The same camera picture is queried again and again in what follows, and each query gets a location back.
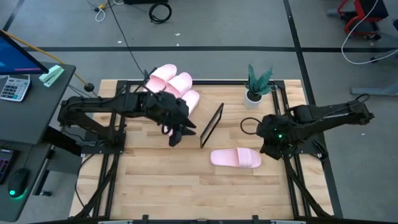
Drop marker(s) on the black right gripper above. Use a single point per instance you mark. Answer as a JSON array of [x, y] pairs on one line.
[[275, 133]]

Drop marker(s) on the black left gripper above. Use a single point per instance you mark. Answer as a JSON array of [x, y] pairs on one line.
[[168, 109]]

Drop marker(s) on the pink rubber slide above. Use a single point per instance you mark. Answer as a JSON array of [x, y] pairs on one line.
[[192, 99], [163, 74], [182, 82], [233, 158]]

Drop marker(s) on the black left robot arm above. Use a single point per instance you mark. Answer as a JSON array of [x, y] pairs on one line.
[[102, 105]]

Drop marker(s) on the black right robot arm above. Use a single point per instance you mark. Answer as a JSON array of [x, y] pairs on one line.
[[326, 115]]

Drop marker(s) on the snake plant in white pot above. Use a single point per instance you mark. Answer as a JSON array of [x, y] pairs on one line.
[[258, 81]]

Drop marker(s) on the mint green stapler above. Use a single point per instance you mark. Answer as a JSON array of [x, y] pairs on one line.
[[51, 75]]

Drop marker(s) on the black office desk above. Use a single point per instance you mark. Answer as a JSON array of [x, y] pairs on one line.
[[31, 118]]

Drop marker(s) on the red and black chair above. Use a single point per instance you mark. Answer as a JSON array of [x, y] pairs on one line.
[[373, 7]]

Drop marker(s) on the black computer mouse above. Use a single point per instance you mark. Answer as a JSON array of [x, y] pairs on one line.
[[18, 182]]

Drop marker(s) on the grey desk calculator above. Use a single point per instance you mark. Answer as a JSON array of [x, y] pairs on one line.
[[14, 88]]

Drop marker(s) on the black keyboard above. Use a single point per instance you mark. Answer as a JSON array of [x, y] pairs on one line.
[[4, 165]]

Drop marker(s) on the computer monitor with blue screen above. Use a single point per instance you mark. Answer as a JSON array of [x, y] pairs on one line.
[[15, 59]]

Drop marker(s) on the black aluminium rig frame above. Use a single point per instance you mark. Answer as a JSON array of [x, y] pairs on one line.
[[217, 82]]

